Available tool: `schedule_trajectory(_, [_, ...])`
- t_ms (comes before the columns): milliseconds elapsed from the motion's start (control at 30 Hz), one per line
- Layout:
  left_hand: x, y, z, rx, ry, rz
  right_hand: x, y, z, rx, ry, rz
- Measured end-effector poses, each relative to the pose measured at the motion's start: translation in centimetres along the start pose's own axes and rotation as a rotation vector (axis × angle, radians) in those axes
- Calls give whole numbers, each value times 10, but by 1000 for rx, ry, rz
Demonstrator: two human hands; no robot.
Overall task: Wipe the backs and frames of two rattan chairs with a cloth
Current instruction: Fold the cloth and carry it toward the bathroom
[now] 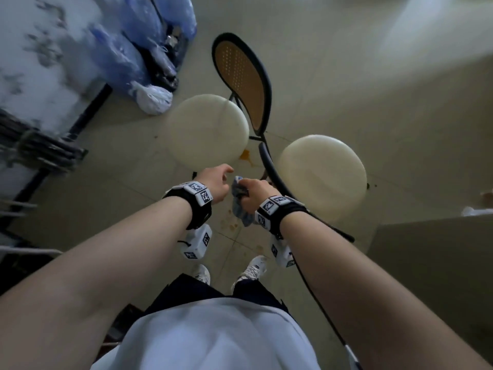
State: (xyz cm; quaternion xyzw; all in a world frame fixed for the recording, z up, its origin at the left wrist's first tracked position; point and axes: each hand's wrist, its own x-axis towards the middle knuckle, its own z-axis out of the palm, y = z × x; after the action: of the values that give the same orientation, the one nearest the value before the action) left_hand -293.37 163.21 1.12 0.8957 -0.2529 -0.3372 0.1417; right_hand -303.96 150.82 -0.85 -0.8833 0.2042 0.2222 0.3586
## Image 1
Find person's left hand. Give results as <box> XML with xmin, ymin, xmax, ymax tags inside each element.
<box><xmin>194</xmin><ymin>164</ymin><xmax>235</xmax><ymax>205</ymax></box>

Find person's right hand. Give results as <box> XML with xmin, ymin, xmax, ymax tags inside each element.
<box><xmin>235</xmin><ymin>178</ymin><xmax>280</xmax><ymax>215</ymax></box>

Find blue patterned cleaning cloth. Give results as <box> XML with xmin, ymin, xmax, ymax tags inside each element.
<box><xmin>231</xmin><ymin>176</ymin><xmax>257</xmax><ymax>228</ymax></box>

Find cream seat cane back chair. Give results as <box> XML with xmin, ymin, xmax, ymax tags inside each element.
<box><xmin>258</xmin><ymin>134</ymin><xmax>369</xmax><ymax>243</ymax></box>
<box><xmin>165</xmin><ymin>32</ymin><xmax>272</xmax><ymax>181</ymax></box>

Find person's right forearm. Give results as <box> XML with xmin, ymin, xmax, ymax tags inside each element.
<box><xmin>279</xmin><ymin>212</ymin><xmax>493</xmax><ymax>370</ymax></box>

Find person's left forearm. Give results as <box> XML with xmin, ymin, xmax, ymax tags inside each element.
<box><xmin>0</xmin><ymin>195</ymin><xmax>193</xmax><ymax>370</ymax></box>

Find person's right white shoe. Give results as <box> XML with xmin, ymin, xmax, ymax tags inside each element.
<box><xmin>233</xmin><ymin>255</ymin><xmax>268</xmax><ymax>286</ymax></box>

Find person's white shoe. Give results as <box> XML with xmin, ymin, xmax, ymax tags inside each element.
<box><xmin>233</xmin><ymin>255</ymin><xmax>268</xmax><ymax>286</ymax></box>
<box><xmin>192</xmin><ymin>264</ymin><xmax>212</xmax><ymax>286</ymax></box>

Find person's left white shoe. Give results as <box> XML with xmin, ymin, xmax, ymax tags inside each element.
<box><xmin>192</xmin><ymin>264</ymin><xmax>212</xmax><ymax>286</ymax></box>

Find person's dark trousers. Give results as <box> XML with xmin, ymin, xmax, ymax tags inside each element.
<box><xmin>144</xmin><ymin>274</ymin><xmax>290</xmax><ymax>315</ymax></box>

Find person's white shirt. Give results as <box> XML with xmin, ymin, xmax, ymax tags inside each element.
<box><xmin>90</xmin><ymin>298</ymin><xmax>323</xmax><ymax>370</ymax></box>

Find black left wristband with markers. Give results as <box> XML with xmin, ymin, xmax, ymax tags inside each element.
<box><xmin>162</xmin><ymin>181</ymin><xmax>214</xmax><ymax>231</ymax></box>

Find black wristband with markers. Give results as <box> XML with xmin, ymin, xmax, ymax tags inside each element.
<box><xmin>162</xmin><ymin>181</ymin><xmax>214</xmax><ymax>231</ymax></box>
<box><xmin>254</xmin><ymin>195</ymin><xmax>309</xmax><ymax>239</ymax></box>

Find black right wristband with markers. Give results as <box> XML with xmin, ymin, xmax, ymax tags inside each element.
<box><xmin>254</xmin><ymin>195</ymin><xmax>309</xmax><ymax>239</ymax></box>

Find white left wrist tracker box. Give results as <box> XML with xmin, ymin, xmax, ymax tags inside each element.
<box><xmin>178</xmin><ymin>224</ymin><xmax>213</xmax><ymax>261</ymax></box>

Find white wrist tracker box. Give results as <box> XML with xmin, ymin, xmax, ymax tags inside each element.
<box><xmin>269</xmin><ymin>234</ymin><xmax>296</xmax><ymax>268</ymax></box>
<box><xmin>178</xmin><ymin>224</ymin><xmax>213</xmax><ymax>261</ymax></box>

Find white right wrist tracker box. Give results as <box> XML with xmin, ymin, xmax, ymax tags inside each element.
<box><xmin>269</xmin><ymin>234</ymin><xmax>296</xmax><ymax>268</ymax></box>

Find white plastic bag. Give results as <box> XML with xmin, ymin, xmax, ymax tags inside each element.
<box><xmin>130</xmin><ymin>82</ymin><xmax>173</xmax><ymax>115</ymax></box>

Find black plastic bag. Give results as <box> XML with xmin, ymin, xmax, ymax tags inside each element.
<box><xmin>142</xmin><ymin>30</ymin><xmax>180</xmax><ymax>93</ymax></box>

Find blue plastic bag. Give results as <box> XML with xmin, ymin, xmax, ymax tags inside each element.
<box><xmin>123</xmin><ymin>0</ymin><xmax>197</xmax><ymax>70</ymax></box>
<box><xmin>88</xmin><ymin>23</ymin><xmax>151</xmax><ymax>99</ymax></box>

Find white cable tag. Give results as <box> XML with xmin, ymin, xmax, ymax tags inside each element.
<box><xmin>345</xmin><ymin>344</ymin><xmax>363</xmax><ymax>370</ymax></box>

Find white wall cable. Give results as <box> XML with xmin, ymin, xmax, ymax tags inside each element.
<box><xmin>0</xmin><ymin>245</ymin><xmax>64</xmax><ymax>255</ymax></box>

